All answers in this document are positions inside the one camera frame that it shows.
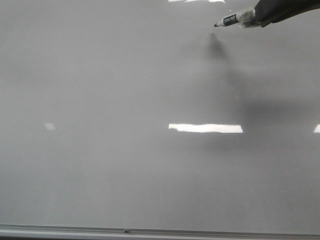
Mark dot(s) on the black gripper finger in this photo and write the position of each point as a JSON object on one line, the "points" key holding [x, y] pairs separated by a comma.
{"points": [[274, 11]]}

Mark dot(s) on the white whiteboard with aluminium frame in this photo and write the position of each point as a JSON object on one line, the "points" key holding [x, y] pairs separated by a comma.
{"points": [[118, 115]]}

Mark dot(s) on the white marker with black cap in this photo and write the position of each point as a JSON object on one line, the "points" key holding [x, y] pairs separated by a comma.
{"points": [[245, 18]]}

